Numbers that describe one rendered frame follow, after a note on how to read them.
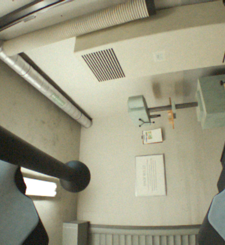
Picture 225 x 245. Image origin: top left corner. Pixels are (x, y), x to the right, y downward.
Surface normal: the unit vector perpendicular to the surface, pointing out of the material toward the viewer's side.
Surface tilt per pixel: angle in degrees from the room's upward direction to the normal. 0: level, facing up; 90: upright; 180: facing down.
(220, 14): 90
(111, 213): 90
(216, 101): 90
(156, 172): 90
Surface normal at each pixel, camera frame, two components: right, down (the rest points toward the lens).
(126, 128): -0.32, -0.36
